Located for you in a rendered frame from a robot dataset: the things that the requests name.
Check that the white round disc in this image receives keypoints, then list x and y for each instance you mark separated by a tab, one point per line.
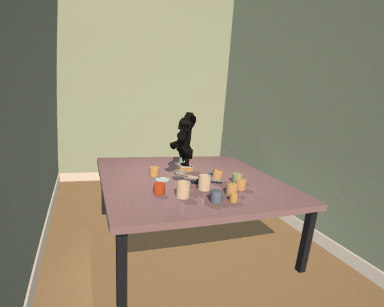
162	179

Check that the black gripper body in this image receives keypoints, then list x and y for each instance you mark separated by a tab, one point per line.
185	148

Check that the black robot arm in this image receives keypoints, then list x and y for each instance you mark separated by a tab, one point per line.
185	125

